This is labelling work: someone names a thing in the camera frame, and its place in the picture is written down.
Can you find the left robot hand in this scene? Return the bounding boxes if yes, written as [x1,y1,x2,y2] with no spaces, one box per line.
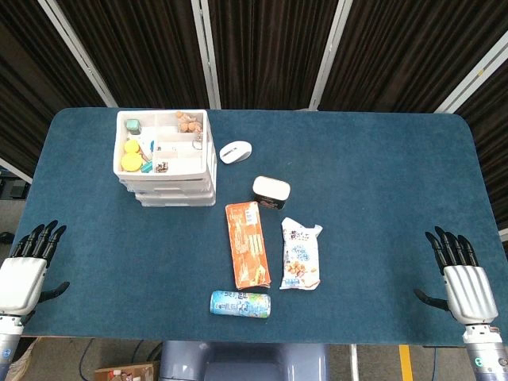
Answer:
[0,220,71,317]

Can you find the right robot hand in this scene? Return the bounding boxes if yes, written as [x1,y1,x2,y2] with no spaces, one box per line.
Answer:
[414,225,499,326]

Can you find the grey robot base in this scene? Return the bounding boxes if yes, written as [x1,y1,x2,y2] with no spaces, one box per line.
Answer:
[158,340,330,381]

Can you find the white drawer organizer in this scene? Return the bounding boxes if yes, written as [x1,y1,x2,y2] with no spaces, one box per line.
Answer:
[113,109,218,202]

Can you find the cardboard box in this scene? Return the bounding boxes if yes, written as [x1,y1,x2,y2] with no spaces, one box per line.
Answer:
[94,363,160,381]

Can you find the blue felt table mat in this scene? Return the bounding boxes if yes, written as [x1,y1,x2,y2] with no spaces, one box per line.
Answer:
[0,107,508,345]

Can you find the large yellow round lid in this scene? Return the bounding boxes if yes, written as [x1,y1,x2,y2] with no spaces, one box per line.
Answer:
[121,152,144,172]

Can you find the white snack bag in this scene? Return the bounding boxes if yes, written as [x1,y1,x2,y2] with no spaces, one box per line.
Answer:
[279,217,324,291]

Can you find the black pleated curtain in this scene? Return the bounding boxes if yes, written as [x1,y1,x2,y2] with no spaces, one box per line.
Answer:
[55,0,210,109]
[208,0,339,110]
[319,0,508,114]
[0,0,108,178]

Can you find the blue beverage can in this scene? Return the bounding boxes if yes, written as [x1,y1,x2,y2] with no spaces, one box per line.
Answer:
[210,290,272,318]

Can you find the black tin with white lid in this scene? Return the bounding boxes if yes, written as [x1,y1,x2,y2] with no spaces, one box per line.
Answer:
[252,175,291,211]

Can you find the orange snack box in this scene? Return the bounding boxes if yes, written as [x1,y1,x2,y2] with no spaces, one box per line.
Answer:
[225,201,273,291]

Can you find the brown nut cluster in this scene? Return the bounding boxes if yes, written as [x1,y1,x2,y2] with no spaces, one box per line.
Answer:
[175,111,204,133]

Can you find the white computer mouse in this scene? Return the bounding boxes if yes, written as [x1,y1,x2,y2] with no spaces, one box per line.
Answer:
[219,140,253,164]

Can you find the white partition post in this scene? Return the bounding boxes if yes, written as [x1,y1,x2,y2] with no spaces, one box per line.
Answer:
[434,39,508,114]
[190,0,222,110]
[0,157,33,184]
[37,0,118,108]
[308,0,353,111]

